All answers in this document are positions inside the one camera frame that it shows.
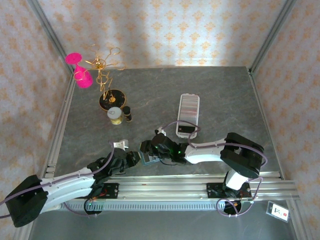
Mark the teal card holder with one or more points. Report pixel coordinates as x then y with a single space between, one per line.
145 162

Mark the white card tray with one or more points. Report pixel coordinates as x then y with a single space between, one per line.
187 136

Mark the stack of credit cards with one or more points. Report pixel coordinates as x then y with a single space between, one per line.
188 110

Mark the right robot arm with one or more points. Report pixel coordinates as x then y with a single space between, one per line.
205 153

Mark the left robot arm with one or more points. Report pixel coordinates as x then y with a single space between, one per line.
62 187

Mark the clear badge holder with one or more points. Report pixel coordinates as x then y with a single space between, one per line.
277 211

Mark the dark spice bottle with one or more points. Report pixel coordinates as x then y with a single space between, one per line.
128 114

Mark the yellow printed tin can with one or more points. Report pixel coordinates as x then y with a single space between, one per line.
115 116

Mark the pink wine glass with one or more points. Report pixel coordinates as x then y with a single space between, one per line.
83 80

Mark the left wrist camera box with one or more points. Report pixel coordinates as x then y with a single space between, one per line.
121 144

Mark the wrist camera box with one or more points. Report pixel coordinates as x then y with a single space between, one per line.
160 131
121 144

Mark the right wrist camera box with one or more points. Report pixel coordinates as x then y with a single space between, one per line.
160 131

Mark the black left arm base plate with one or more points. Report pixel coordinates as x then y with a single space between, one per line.
111 191

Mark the aluminium mounting rail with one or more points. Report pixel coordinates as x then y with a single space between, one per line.
162 190

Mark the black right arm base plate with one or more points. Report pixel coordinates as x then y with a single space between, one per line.
215 190

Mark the aluminium side rail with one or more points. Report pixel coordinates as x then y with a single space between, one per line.
62 117
262 117

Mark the aluminium frame post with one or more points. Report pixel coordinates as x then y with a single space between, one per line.
50 35
272 35

